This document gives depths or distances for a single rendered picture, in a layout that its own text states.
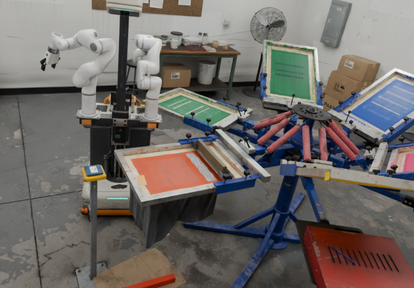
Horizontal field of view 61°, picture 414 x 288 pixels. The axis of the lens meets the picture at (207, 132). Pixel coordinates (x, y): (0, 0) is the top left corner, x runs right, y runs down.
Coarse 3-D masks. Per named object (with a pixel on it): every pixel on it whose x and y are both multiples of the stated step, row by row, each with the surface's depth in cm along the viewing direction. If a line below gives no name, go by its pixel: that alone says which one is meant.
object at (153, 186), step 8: (192, 168) 240; (208, 168) 243; (144, 176) 223; (152, 176) 224; (200, 176) 233; (216, 176) 235; (152, 184) 217; (176, 184) 221; (184, 184) 222; (192, 184) 223; (200, 184) 224; (152, 192) 210; (160, 192) 211
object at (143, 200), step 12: (168, 144) 257; (180, 144) 260; (216, 144) 268; (120, 156) 233; (228, 156) 254; (240, 168) 242; (132, 180) 211; (180, 192) 208; (192, 192) 210; (204, 192) 215; (144, 204) 197
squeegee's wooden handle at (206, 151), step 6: (198, 144) 255; (204, 144) 251; (204, 150) 249; (210, 150) 244; (210, 156) 242; (216, 156) 238; (216, 162) 235; (222, 162) 232; (216, 168) 235; (222, 168) 228
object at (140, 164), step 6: (156, 156) 246; (162, 156) 247; (168, 156) 249; (174, 156) 250; (180, 156) 251; (186, 156) 252; (198, 156) 255; (132, 162) 235; (138, 162) 236; (144, 162) 237; (186, 162) 245; (204, 162) 248; (138, 168) 230; (144, 168) 231; (144, 174) 225
